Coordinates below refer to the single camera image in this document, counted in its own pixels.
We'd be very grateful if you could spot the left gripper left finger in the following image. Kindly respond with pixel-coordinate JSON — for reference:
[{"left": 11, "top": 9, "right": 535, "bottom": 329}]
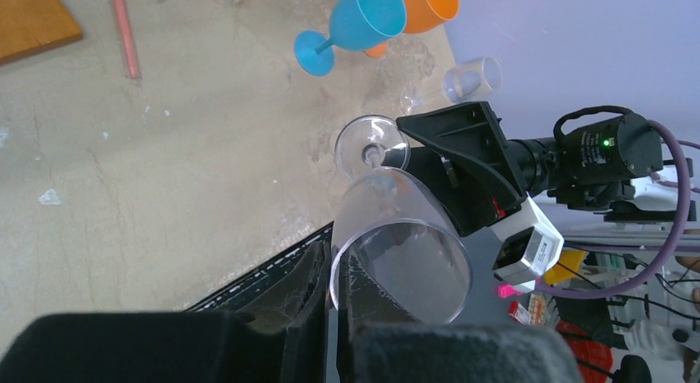
[{"left": 234, "top": 240, "right": 329, "bottom": 334}]

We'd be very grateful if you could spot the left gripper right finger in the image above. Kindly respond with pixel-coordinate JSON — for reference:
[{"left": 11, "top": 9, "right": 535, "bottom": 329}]
[{"left": 338, "top": 253, "right": 431, "bottom": 337}]

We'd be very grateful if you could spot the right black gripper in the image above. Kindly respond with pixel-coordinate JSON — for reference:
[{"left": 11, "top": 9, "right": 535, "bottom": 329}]
[{"left": 396, "top": 101, "right": 527, "bottom": 237}]

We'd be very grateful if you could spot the clear wine glass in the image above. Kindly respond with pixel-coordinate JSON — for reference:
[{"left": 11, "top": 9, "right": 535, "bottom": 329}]
[
  {"left": 399, "top": 57, "right": 503, "bottom": 115},
  {"left": 329, "top": 115, "right": 471, "bottom": 324}
]

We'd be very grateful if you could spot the blue plastic wine glass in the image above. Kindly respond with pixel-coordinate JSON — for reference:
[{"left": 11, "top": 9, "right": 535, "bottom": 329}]
[{"left": 294, "top": 0, "right": 408, "bottom": 77}]

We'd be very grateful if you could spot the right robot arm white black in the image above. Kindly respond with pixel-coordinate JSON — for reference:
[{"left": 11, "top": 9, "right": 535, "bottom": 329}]
[{"left": 397, "top": 102, "right": 665, "bottom": 236}]

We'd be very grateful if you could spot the orange plastic wine glass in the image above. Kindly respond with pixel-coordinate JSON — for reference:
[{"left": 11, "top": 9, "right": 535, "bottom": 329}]
[{"left": 361, "top": 0, "right": 460, "bottom": 58}]

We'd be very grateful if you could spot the wooden rack base board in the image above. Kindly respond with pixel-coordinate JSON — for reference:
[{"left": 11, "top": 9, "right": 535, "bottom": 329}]
[{"left": 1, "top": 0, "right": 83, "bottom": 64}]

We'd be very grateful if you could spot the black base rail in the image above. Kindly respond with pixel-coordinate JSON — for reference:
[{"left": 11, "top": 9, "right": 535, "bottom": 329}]
[{"left": 185, "top": 222, "right": 333, "bottom": 312}]

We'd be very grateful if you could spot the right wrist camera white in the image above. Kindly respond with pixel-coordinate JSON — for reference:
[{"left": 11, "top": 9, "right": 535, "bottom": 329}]
[{"left": 490, "top": 196, "right": 565, "bottom": 293}]

